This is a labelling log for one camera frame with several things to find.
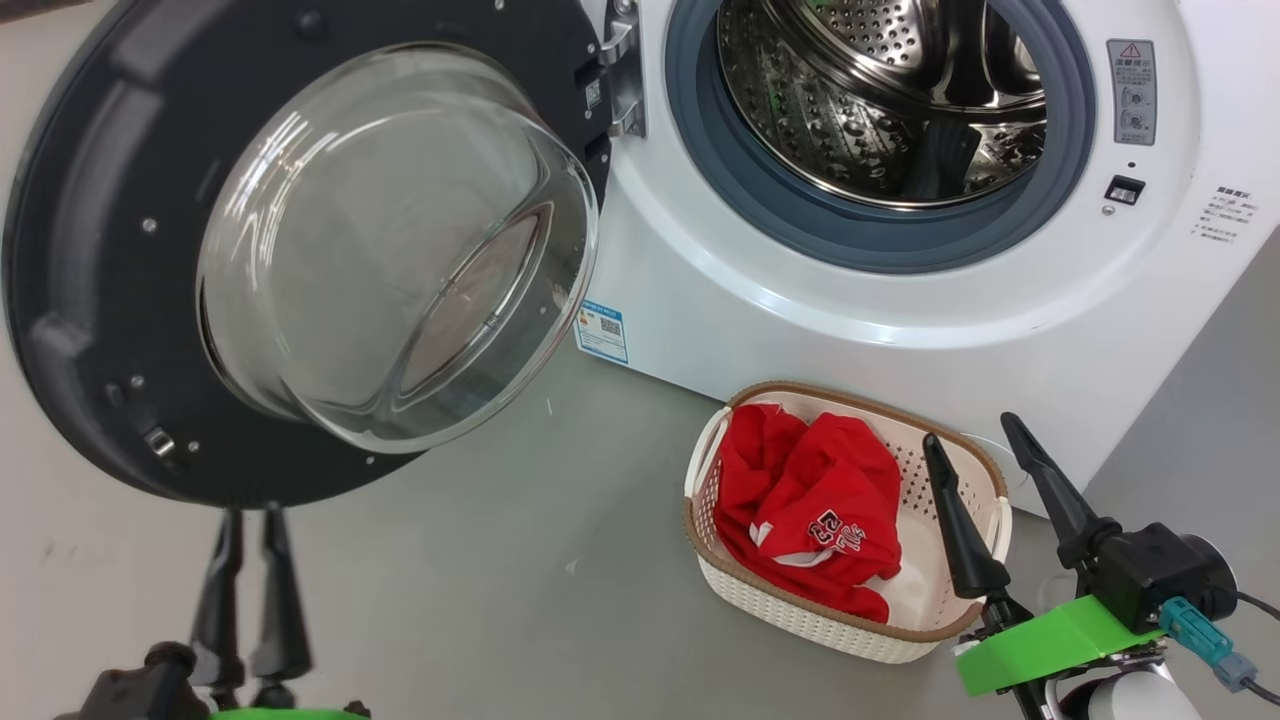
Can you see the metal door hinge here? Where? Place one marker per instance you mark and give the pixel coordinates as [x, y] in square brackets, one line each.
[625, 80]

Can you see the grey rubber door gasket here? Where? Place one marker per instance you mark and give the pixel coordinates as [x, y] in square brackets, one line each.
[860, 235]

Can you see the cream perforated laundry basket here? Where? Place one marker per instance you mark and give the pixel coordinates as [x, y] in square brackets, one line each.
[800, 620]

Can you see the white front-load washing machine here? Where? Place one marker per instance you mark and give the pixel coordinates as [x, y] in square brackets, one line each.
[900, 320]

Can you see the stainless steel washer drum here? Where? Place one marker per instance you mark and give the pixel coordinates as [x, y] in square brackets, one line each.
[850, 120]

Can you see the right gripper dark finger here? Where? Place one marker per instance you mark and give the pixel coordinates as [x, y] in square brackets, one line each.
[1060, 500]
[968, 545]

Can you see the grey warning label plate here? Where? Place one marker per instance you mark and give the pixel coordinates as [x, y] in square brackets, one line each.
[1132, 92]

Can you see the black round glass washer door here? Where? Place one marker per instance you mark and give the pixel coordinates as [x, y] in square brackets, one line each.
[90, 300]

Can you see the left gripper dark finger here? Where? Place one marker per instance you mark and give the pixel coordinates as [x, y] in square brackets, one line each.
[222, 620]
[280, 630]

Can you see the red printed garment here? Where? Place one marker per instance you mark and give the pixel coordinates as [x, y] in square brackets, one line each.
[800, 490]

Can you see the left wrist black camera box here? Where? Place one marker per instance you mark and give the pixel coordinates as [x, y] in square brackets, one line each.
[140, 695]

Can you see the right gripper green-banded body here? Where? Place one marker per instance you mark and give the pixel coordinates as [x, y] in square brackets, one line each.
[1050, 645]

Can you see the left gripper green-banded body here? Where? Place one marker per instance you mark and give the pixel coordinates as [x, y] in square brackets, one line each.
[290, 714]

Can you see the blue energy label sticker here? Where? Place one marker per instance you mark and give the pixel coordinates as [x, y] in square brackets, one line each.
[602, 332]

